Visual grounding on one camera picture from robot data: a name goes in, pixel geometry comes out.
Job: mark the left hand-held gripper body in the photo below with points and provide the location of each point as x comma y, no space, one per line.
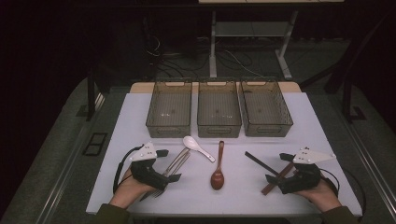
146,172

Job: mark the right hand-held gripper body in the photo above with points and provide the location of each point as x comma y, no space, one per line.
303,179

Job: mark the brown wooden chopstick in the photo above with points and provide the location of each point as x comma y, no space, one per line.
271,186
285,172

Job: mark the silver metal fork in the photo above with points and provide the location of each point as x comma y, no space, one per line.
182,163
177,159

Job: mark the white ceramic spoon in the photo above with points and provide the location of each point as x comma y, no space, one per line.
190,142

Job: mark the brown wooden spoon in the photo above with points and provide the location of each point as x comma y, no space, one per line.
217,180

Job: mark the translucent grey plastic bin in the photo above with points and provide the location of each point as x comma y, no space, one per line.
219,109
169,109
264,109

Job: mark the person's right hand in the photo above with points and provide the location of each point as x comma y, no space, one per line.
320,196

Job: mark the person's left hand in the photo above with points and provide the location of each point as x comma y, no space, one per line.
127,191

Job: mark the white table mat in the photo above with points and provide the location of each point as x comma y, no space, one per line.
243,202

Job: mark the black metal stand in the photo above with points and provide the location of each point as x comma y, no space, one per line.
347,99
91,93

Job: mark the metal floor rail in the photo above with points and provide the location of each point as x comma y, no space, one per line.
373,174
62,180

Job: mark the white metal desk frame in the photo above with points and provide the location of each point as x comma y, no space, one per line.
212,46

